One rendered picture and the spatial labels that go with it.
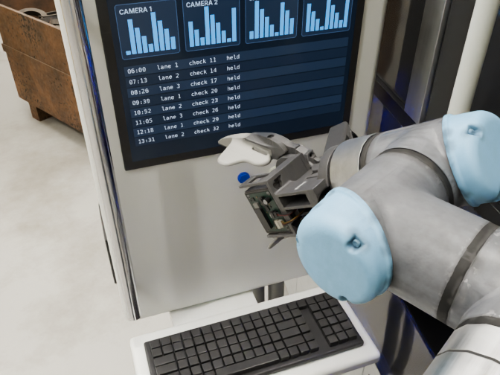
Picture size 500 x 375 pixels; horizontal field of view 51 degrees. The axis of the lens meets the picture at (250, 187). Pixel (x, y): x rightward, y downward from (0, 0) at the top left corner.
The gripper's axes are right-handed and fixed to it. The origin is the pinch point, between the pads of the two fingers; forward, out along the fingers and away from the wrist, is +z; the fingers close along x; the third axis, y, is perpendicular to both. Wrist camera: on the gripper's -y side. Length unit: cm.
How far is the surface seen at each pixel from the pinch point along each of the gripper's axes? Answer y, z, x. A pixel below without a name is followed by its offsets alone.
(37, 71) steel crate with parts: -80, 248, -61
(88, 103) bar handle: 8.8, 10.3, -19.9
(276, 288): -23, 45, 38
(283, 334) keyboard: -5.4, 22.7, 33.7
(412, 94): -35.8, -3.5, 4.0
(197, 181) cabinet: -5.4, 21.0, -0.6
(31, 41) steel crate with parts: -82, 236, -74
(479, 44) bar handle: -18.5, -26.3, -4.1
